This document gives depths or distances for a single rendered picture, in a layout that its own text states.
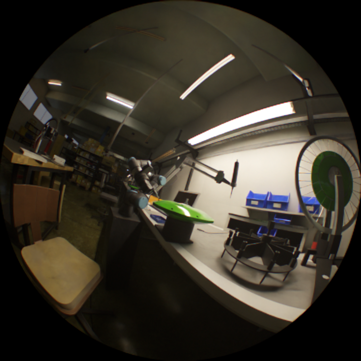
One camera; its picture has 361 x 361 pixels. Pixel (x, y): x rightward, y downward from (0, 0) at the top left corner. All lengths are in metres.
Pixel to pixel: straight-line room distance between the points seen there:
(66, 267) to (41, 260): 0.14
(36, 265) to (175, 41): 3.70
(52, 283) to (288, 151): 1.94
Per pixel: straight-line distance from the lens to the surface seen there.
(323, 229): 0.67
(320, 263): 0.55
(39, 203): 0.77
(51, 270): 0.64
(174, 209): 0.41
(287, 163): 1.37
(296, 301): 0.42
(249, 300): 0.33
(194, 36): 3.22
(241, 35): 2.61
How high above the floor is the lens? 1.11
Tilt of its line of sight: 10 degrees up
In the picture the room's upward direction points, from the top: 18 degrees clockwise
